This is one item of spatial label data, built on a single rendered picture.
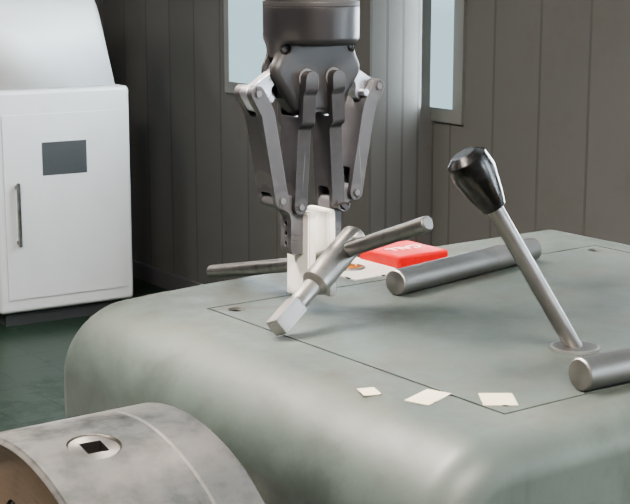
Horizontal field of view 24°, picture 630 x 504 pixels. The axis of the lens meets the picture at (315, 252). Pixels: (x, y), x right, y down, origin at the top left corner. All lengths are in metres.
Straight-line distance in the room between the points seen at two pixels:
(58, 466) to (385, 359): 0.26
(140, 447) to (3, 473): 0.09
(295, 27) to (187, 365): 0.26
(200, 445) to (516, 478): 0.20
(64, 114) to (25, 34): 0.37
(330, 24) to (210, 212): 5.45
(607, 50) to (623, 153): 0.32
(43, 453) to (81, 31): 5.54
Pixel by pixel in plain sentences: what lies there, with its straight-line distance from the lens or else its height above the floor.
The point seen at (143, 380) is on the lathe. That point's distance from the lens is 1.10.
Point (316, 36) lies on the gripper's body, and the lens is 1.10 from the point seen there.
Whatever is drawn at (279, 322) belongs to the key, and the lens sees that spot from 1.07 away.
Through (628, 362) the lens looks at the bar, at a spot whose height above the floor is 1.27.
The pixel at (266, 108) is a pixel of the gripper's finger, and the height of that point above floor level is 1.42.
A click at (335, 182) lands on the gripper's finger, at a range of 1.15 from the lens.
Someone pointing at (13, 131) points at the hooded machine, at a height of 0.84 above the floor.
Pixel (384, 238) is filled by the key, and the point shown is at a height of 1.33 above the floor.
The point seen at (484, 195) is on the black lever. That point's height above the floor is 1.37.
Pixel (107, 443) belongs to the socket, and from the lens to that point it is 0.93.
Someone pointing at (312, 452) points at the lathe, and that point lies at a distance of 0.93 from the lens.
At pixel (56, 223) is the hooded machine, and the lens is 6.29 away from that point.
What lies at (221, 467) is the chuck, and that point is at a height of 1.22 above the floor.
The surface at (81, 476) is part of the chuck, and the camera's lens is 0.89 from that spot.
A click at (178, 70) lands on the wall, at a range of 6.69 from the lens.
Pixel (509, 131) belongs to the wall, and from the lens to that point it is 4.92.
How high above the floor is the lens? 1.53
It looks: 11 degrees down
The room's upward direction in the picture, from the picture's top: straight up
